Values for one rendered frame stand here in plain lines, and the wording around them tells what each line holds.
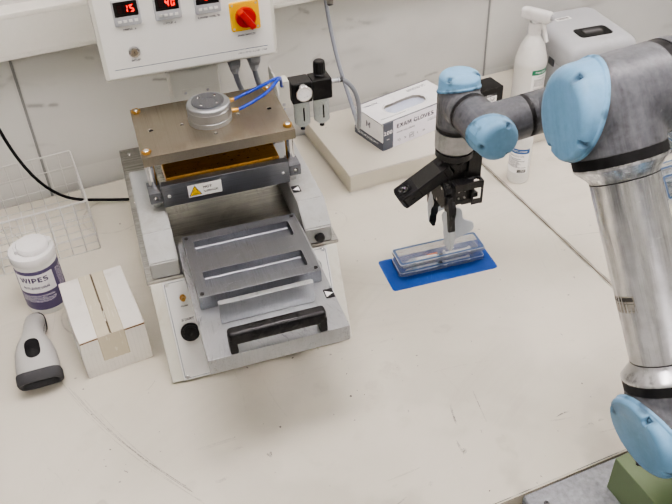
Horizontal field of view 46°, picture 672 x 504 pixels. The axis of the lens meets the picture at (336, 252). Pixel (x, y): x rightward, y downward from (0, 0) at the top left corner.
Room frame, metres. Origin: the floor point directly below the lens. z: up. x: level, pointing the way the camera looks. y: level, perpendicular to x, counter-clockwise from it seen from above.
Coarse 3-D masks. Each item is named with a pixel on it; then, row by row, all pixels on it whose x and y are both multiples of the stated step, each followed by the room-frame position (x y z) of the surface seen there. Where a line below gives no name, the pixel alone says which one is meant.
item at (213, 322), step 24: (192, 288) 0.97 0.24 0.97; (288, 288) 0.92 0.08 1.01; (312, 288) 0.93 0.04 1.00; (216, 312) 0.92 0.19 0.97; (240, 312) 0.90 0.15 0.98; (264, 312) 0.91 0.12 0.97; (288, 312) 0.91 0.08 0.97; (336, 312) 0.90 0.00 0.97; (216, 336) 0.86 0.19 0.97; (288, 336) 0.85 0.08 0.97; (312, 336) 0.86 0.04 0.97; (336, 336) 0.87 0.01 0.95; (216, 360) 0.82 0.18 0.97; (240, 360) 0.82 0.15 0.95; (264, 360) 0.83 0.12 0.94
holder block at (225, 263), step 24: (288, 216) 1.13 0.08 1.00; (192, 240) 1.07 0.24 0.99; (216, 240) 1.08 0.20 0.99; (240, 240) 1.08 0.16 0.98; (264, 240) 1.08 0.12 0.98; (288, 240) 1.06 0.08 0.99; (192, 264) 1.01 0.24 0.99; (216, 264) 1.00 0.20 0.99; (240, 264) 1.00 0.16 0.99; (264, 264) 1.01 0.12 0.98; (288, 264) 1.01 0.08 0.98; (312, 264) 0.99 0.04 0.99; (216, 288) 0.94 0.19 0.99; (240, 288) 0.94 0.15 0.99; (264, 288) 0.95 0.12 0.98
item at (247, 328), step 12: (300, 312) 0.86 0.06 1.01; (312, 312) 0.86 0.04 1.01; (324, 312) 0.86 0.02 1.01; (252, 324) 0.84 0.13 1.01; (264, 324) 0.84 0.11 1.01; (276, 324) 0.84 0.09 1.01; (288, 324) 0.85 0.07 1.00; (300, 324) 0.85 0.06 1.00; (312, 324) 0.86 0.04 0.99; (324, 324) 0.86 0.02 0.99; (228, 336) 0.83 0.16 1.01; (240, 336) 0.83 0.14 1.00; (252, 336) 0.83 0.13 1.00; (264, 336) 0.84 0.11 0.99
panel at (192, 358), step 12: (324, 252) 1.12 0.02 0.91; (324, 264) 1.11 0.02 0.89; (168, 288) 1.04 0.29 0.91; (180, 288) 1.05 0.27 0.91; (168, 300) 1.03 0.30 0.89; (180, 300) 1.04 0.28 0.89; (168, 312) 1.02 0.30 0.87; (180, 312) 1.03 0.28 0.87; (192, 312) 1.03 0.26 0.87; (180, 324) 1.02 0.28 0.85; (192, 324) 1.02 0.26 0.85; (180, 336) 1.01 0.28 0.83; (180, 348) 1.00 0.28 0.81; (192, 348) 1.00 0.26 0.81; (180, 360) 0.99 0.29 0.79; (192, 360) 0.99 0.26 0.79; (204, 360) 0.99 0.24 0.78; (192, 372) 0.98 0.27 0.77; (204, 372) 0.98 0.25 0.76
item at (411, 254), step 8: (472, 232) 1.31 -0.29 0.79; (440, 240) 1.29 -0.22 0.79; (456, 240) 1.29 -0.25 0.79; (464, 240) 1.29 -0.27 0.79; (472, 240) 1.29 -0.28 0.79; (400, 248) 1.27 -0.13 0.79; (408, 248) 1.27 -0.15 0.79; (416, 248) 1.27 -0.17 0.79; (424, 248) 1.27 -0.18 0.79; (432, 248) 1.27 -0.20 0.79; (440, 248) 1.26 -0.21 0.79; (456, 248) 1.26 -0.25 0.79; (464, 248) 1.26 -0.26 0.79; (472, 248) 1.26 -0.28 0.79; (400, 256) 1.25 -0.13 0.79; (408, 256) 1.24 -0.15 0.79; (416, 256) 1.24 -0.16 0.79; (424, 256) 1.24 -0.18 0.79; (432, 256) 1.24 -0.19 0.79; (440, 256) 1.24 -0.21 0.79
